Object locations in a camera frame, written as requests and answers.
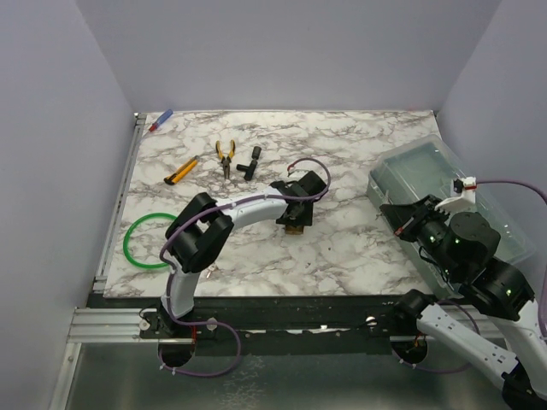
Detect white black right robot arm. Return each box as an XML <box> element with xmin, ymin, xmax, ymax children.
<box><xmin>379</xmin><ymin>196</ymin><xmax>546</xmax><ymax>409</ymax></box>

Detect clear plastic storage box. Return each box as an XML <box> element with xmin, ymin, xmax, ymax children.
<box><xmin>366</xmin><ymin>134</ymin><xmax>538</xmax><ymax>300</ymax></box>

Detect black T-shaped pipe fitting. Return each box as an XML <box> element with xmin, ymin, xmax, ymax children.
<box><xmin>236</xmin><ymin>146</ymin><xmax>262</xmax><ymax>181</ymax></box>

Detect yellow black utility knife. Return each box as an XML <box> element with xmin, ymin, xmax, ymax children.
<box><xmin>163</xmin><ymin>155</ymin><xmax>199</xmax><ymax>185</ymax></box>

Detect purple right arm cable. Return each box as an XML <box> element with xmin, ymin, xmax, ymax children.
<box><xmin>397</xmin><ymin>178</ymin><xmax>547</xmax><ymax>375</ymax></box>

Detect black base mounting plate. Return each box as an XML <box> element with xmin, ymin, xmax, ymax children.
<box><xmin>140</xmin><ymin>295</ymin><xmax>418</xmax><ymax>356</ymax></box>

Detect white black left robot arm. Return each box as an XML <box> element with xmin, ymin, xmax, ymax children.
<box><xmin>149</xmin><ymin>171</ymin><xmax>332</xmax><ymax>338</ymax></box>

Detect brass padlock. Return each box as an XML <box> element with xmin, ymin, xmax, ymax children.
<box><xmin>285</xmin><ymin>225</ymin><xmax>304</xmax><ymax>235</ymax></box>

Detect yellow black pliers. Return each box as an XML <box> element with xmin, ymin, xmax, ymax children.
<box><xmin>215</xmin><ymin>140</ymin><xmax>236</xmax><ymax>179</ymax></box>

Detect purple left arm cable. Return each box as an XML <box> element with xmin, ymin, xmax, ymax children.
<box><xmin>158</xmin><ymin>157</ymin><xmax>332</xmax><ymax>378</ymax></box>

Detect aluminium rail frame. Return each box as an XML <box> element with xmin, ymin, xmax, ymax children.
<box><xmin>46</xmin><ymin>111</ymin><xmax>193</xmax><ymax>410</ymax></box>

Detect small wing bolt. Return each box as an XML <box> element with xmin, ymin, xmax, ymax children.
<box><xmin>205</xmin><ymin>264</ymin><xmax>218</xmax><ymax>279</ymax></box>

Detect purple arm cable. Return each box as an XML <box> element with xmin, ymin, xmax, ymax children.
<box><xmin>397</xmin><ymin>178</ymin><xmax>547</xmax><ymax>375</ymax></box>
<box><xmin>158</xmin><ymin>157</ymin><xmax>332</xmax><ymax>378</ymax></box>

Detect blue red screwdriver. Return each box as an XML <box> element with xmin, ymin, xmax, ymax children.
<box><xmin>148</xmin><ymin>109</ymin><xmax>174</xmax><ymax>132</ymax></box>

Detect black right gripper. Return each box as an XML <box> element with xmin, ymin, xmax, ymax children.
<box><xmin>380</xmin><ymin>191</ymin><xmax>462</xmax><ymax>277</ymax></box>

